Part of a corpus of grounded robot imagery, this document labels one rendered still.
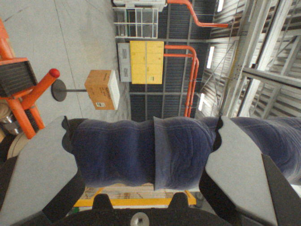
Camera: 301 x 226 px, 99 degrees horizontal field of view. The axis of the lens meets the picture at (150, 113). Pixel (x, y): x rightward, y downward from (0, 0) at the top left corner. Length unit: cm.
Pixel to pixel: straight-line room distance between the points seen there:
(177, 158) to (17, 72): 46
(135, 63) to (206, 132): 737
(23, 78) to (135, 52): 729
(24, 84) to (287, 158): 73
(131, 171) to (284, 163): 41
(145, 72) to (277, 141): 741
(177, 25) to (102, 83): 950
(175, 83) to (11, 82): 1122
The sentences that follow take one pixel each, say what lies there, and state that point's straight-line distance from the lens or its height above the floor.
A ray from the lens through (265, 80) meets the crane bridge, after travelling 203.
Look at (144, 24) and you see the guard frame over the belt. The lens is 762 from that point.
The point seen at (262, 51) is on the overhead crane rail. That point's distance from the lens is 236.
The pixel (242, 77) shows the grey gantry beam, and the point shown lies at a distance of 274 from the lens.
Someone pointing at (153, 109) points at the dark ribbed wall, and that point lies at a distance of 1199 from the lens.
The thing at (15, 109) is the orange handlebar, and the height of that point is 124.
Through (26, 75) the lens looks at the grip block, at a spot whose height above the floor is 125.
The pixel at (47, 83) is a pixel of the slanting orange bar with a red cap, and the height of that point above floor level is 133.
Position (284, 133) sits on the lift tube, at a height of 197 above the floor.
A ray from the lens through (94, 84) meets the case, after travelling 222.
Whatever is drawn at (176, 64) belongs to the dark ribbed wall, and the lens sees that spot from 1114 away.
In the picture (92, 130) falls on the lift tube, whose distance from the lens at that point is 41.
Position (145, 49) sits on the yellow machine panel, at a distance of 760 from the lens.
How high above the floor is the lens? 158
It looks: 2 degrees up
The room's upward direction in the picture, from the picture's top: 90 degrees clockwise
